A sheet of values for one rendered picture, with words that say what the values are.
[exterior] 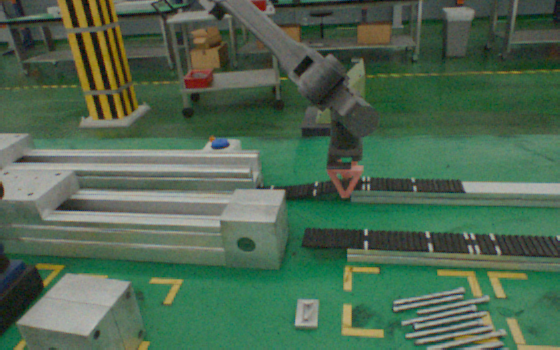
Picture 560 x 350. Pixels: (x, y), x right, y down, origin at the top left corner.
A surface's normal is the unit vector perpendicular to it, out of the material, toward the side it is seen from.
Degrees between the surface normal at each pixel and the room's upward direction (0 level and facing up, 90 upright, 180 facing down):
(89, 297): 0
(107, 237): 90
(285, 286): 0
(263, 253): 90
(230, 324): 0
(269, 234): 90
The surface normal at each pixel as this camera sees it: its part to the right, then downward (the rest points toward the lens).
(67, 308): -0.07, -0.89
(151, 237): -0.17, 0.45
